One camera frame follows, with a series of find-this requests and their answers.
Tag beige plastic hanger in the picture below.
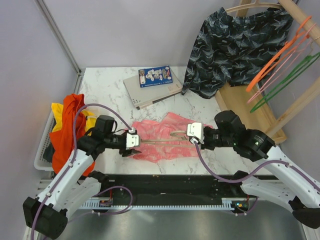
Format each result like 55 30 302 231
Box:
140 130 189 146

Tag pink patterned shorts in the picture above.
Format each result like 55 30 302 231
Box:
131 112 198 163

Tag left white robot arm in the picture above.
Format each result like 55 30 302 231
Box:
22 115 141 240

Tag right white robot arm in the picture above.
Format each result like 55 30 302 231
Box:
194 110 320 229

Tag wooden hanger rack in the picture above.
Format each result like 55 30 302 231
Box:
215 0 320 144

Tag dark leaf-print shorts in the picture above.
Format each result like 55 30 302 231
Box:
181 7 293 99

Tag orange plastic hanger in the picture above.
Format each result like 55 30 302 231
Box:
245 16 312 92

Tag green plastic hanger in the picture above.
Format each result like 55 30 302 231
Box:
250 52 320 113

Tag beige hanger under dark shorts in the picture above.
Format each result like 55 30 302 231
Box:
225 0 282 17

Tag orange garment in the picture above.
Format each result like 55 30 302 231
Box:
49 93 87 174

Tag grey book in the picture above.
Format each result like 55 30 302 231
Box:
123 73 183 110

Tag yellow garment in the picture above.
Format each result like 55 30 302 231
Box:
51 103 97 133

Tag blue booklet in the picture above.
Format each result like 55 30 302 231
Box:
138 65 173 88

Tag white laundry basket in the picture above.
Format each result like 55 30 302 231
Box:
33 111 55 172

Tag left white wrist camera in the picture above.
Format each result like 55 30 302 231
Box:
125 127 141 149

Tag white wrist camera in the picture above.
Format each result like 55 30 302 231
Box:
186 122 204 144
125 127 141 149

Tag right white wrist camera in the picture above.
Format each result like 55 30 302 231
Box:
186 122 204 144

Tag white slotted cable duct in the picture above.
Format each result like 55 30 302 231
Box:
79 197 236 210

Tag pink wire hanger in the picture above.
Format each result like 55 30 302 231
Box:
247 23 317 104

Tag aluminium frame post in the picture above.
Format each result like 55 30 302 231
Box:
35 0 82 76

